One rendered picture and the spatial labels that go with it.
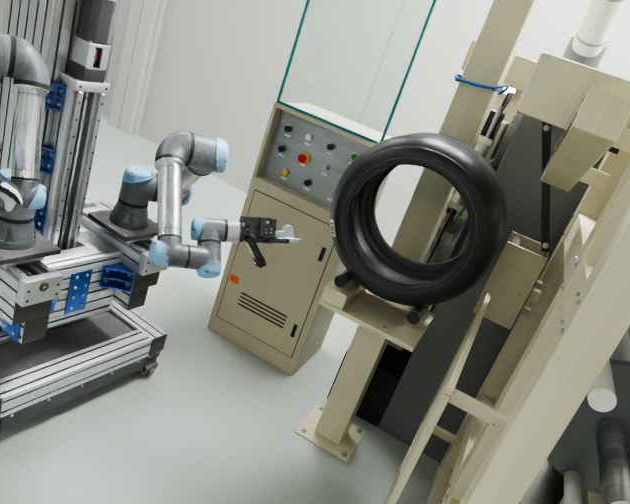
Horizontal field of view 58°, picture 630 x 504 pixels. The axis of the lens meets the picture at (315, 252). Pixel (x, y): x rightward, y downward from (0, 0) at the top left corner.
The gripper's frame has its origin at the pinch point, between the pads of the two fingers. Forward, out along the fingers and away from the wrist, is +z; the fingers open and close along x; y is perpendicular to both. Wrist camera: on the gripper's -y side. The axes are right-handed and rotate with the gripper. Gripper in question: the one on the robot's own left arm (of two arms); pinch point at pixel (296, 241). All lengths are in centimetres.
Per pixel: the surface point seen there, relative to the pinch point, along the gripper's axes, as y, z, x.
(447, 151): 33, 37, -28
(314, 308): -39, 37, 78
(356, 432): -94, 55, 54
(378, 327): -27.5, 29.8, -8.1
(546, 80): 48, 37, -69
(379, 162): 28.4, 20.7, -15.2
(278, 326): -52, 23, 92
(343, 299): -19.1, 18.3, -2.0
